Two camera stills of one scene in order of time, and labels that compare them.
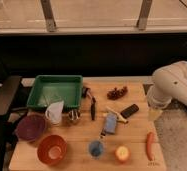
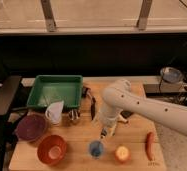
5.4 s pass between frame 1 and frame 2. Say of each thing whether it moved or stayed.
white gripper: moved
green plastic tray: stayed
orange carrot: stayed
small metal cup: stayed
